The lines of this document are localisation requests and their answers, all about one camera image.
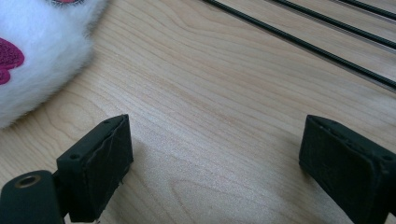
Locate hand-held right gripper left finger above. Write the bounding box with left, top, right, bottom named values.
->
left=56, top=114, right=134, bottom=223

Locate white plush toy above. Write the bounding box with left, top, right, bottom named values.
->
left=0, top=0, right=108, bottom=130

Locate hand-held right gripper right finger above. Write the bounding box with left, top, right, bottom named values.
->
left=298, top=114, right=396, bottom=224

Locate black cable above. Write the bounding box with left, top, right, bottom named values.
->
left=202, top=0, right=396, bottom=91
left=337, top=0, right=396, bottom=21
left=274, top=0, right=396, bottom=50

